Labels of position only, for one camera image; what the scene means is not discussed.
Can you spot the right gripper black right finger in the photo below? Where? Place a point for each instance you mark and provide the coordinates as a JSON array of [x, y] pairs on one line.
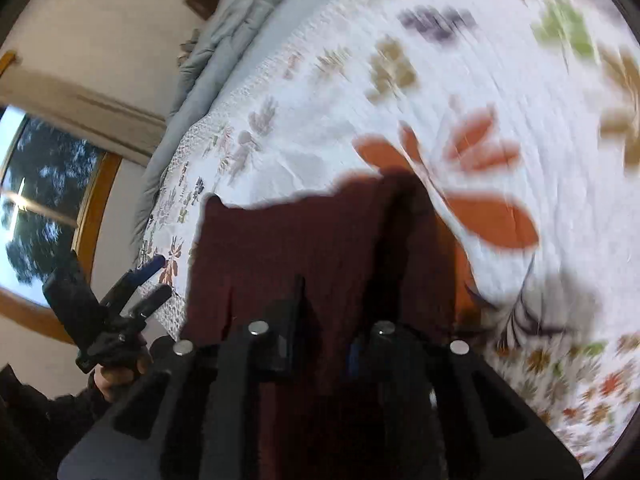
[[428, 410]]

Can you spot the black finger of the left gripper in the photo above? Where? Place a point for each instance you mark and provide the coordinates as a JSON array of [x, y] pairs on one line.
[[148, 305], [119, 295]]

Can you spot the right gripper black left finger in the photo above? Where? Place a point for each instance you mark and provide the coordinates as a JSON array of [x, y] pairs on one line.
[[197, 414]]

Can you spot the maroon pants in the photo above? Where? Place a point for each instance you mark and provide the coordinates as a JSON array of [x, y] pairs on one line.
[[374, 245]]

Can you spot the person's left hand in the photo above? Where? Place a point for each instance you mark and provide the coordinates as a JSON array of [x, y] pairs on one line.
[[113, 382]]

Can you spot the wood framed window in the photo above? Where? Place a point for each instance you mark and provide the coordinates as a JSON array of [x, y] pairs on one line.
[[54, 191]]

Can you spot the beige window blind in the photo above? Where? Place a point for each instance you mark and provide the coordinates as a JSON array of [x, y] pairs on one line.
[[112, 125]]

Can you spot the grey blue blanket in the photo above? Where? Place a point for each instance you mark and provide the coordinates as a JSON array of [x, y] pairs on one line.
[[222, 42]]

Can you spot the floral white quilt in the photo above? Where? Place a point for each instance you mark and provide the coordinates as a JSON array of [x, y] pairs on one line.
[[521, 118]]

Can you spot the light blue bed sheet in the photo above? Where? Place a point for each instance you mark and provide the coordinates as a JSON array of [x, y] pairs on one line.
[[282, 22]]

